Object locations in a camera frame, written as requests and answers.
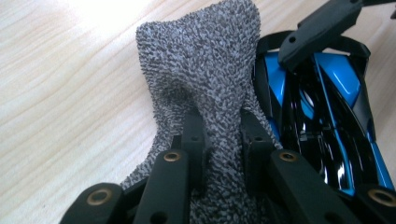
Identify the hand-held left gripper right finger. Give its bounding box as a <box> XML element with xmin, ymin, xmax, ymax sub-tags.
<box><xmin>240</xmin><ymin>107</ymin><xmax>276</xmax><ymax>194</ymax></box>

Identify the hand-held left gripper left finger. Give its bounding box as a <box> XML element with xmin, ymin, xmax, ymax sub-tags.
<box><xmin>171</xmin><ymin>107</ymin><xmax>209</xmax><ymax>196</ymax></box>

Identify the blue toy car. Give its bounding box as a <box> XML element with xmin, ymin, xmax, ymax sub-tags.
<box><xmin>253</xmin><ymin>29</ymin><xmax>396</xmax><ymax>198</ymax></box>

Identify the grey terry cloth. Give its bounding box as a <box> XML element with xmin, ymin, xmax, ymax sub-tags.
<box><xmin>120</xmin><ymin>0</ymin><xmax>283</xmax><ymax>224</ymax></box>

